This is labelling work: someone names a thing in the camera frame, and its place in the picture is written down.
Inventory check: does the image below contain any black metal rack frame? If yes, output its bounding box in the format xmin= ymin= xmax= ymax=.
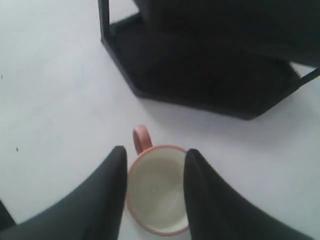
xmin=98 ymin=0 xmax=320 ymax=120

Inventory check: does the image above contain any pink ceramic mug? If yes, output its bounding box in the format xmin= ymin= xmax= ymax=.
xmin=126 ymin=125 xmax=189 ymax=237

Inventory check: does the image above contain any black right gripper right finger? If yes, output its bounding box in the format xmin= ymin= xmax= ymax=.
xmin=183 ymin=149 xmax=311 ymax=240

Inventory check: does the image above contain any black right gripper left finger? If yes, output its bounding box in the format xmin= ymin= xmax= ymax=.
xmin=11 ymin=146 xmax=128 ymax=240

